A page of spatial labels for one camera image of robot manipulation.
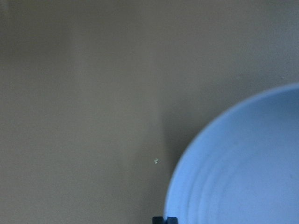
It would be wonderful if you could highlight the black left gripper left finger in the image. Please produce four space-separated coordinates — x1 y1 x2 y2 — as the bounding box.
152 217 164 224

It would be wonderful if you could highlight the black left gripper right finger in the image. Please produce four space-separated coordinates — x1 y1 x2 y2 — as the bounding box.
166 217 178 224

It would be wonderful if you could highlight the blue round plate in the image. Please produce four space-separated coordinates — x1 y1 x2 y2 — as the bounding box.
164 84 299 224

